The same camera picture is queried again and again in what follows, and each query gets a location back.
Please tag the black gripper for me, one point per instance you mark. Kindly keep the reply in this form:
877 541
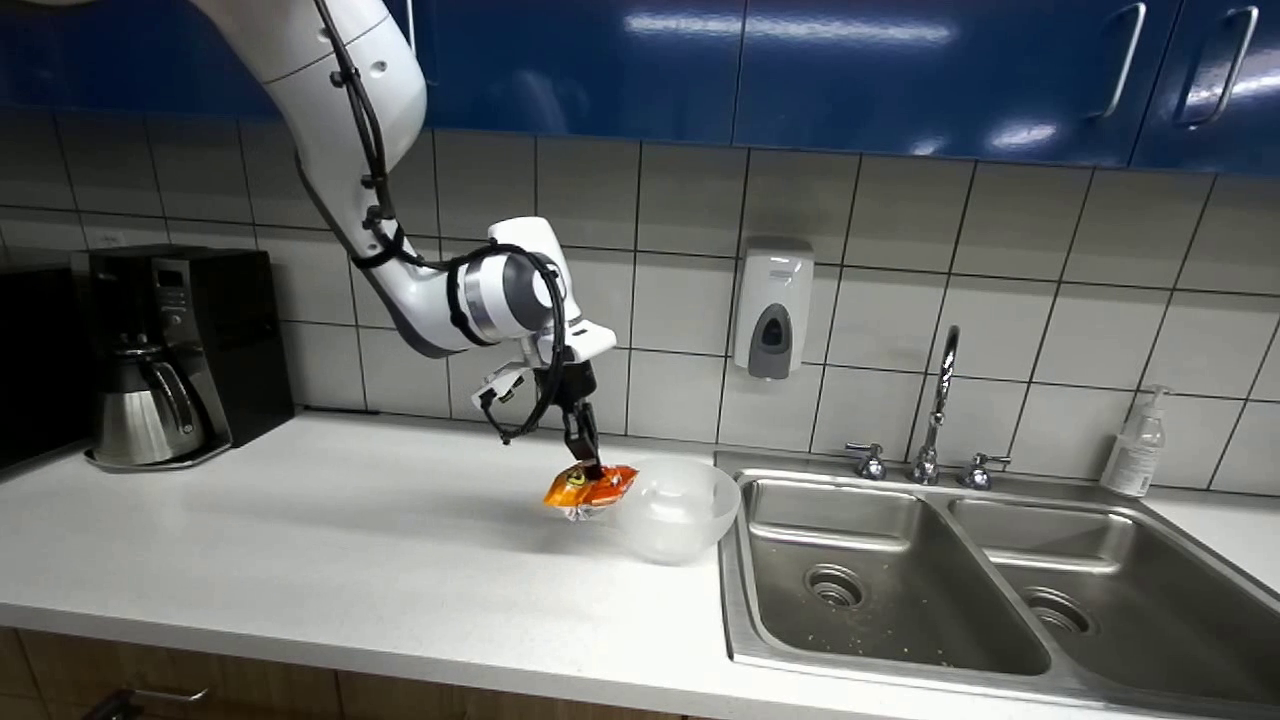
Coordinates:
571 388

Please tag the orange snack packet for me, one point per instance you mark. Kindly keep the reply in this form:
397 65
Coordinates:
581 488

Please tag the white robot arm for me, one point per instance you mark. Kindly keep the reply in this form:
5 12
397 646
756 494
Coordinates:
354 101

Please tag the clear plastic bowl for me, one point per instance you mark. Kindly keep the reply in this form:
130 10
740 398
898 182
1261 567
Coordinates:
673 508

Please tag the chrome sink faucet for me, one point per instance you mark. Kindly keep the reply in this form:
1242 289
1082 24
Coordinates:
925 466

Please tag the black steel coffee maker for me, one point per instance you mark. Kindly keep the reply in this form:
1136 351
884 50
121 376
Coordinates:
215 316

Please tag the stainless steel double sink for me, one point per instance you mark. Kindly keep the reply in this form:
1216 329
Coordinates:
1016 595

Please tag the steel coffee carafe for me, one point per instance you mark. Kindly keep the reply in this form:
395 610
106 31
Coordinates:
147 413

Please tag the clear soap pump bottle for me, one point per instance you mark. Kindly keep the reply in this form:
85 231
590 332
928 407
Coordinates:
1136 447

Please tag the black microwave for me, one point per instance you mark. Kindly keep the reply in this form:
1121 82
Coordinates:
45 366

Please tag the blue upper cabinets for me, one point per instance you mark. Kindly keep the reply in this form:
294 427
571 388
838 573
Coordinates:
1184 87

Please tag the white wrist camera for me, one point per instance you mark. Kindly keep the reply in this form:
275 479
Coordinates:
496 387

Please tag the white wall soap dispenser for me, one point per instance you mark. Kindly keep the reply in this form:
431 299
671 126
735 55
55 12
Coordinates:
773 311

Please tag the metal drawer handle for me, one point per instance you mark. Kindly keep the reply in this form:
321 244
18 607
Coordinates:
136 701

